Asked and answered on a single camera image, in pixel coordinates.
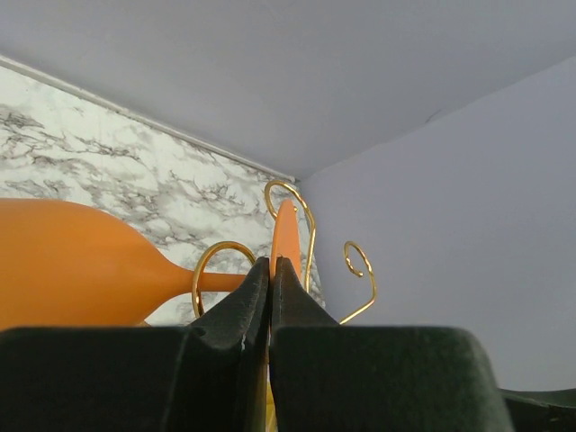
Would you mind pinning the gold wire glass rack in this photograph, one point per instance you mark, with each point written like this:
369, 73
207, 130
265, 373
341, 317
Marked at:
286, 243

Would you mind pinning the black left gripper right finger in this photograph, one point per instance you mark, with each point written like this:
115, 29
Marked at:
331, 377

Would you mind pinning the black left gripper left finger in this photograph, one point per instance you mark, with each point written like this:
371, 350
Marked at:
207, 376

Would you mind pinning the orange plastic goblet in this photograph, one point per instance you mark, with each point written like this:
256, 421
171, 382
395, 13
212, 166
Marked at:
65, 264

